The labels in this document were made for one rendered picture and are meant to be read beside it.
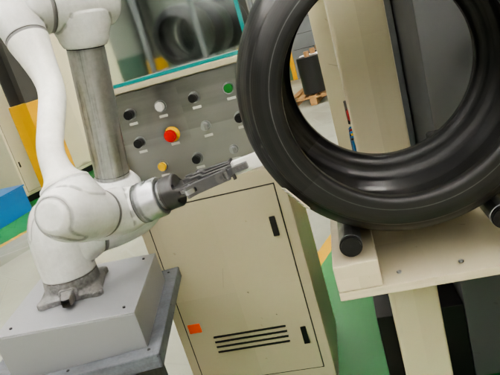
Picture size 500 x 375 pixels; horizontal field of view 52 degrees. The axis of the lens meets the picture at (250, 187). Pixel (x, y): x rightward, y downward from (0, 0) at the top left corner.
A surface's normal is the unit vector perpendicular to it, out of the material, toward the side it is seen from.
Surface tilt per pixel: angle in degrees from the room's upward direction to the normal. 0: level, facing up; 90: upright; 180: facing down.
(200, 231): 90
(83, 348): 90
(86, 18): 107
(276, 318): 90
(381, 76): 90
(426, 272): 0
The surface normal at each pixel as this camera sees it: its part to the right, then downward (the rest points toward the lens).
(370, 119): -0.12, 0.33
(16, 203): 0.93, -0.16
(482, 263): -0.27, -0.92
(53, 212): -0.19, 0.12
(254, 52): -0.80, 0.04
